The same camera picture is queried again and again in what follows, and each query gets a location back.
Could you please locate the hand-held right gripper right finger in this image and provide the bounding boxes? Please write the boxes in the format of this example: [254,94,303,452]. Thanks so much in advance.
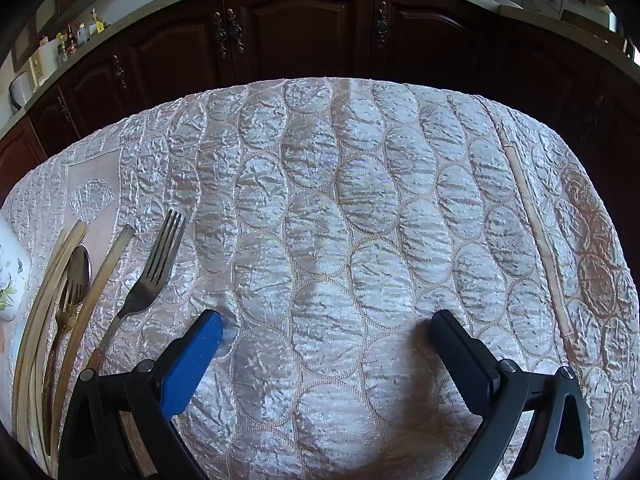
[429,309,596,480]

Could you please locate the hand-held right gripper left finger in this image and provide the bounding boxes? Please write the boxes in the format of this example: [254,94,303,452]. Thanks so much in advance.
[57,309,224,480]

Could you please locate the silver fork with wooden handle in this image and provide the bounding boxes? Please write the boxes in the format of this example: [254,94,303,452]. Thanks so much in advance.
[86,208,188,373]

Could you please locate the ivory chopstick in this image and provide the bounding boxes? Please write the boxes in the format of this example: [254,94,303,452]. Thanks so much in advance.
[12,227,81,441]
[49,224,137,456]
[27,220,90,466]

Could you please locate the silver spoon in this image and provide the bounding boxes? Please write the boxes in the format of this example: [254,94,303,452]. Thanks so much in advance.
[50,245,93,361]

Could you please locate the white floral cup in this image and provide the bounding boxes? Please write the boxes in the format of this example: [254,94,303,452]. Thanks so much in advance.
[0,215,27,322]

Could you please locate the quilted satin tablecloth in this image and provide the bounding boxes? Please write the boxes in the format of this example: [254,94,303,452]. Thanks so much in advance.
[0,76,640,480]

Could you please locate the white canister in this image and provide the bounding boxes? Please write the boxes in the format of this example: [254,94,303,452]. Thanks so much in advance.
[29,42,60,88]

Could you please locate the dark wooden kitchen cabinets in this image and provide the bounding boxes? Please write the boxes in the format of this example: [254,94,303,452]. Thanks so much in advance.
[0,0,640,261]

